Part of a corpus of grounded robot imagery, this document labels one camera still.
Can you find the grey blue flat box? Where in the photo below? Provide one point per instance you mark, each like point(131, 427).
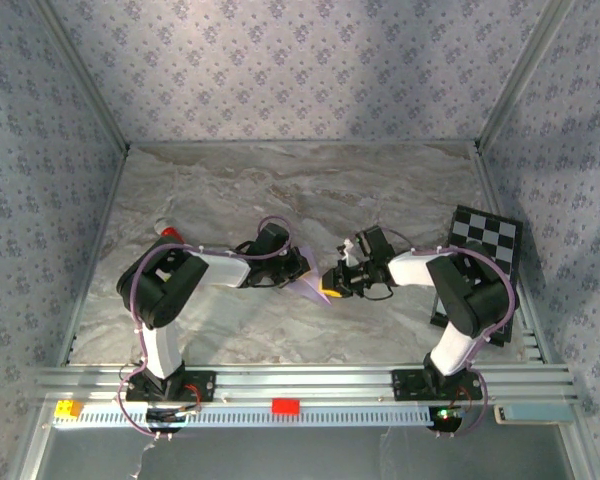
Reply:
point(540, 414)

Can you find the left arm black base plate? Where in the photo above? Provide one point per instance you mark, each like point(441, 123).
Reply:
point(206, 385)

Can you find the black grey checkerboard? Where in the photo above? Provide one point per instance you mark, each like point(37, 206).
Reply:
point(495, 232)

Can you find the lilac square paper sheet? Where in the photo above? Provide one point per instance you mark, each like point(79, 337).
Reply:
point(307, 289)

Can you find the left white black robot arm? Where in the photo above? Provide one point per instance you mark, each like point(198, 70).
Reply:
point(162, 290)

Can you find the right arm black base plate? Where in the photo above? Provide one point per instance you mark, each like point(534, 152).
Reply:
point(407, 385)

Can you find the yellow block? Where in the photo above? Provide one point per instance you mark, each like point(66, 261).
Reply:
point(66, 410)

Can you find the aluminium frame post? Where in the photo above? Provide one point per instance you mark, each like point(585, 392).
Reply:
point(522, 75)
point(82, 75)

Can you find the black electronics board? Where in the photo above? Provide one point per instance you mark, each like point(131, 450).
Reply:
point(162, 417)
point(447, 420)

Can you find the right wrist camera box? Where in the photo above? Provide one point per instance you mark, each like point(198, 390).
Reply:
point(349, 255)

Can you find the red block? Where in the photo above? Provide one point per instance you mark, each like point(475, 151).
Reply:
point(285, 406)

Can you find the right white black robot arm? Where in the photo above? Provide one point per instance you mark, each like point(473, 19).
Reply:
point(467, 290)

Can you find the grey metal panel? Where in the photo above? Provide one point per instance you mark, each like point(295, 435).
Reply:
point(305, 455)

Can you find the aluminium mounting rail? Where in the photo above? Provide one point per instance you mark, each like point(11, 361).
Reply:
point(305, 382)

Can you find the aluminium side rail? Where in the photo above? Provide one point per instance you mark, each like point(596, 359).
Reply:
point(486, 175)
point(96, 250)

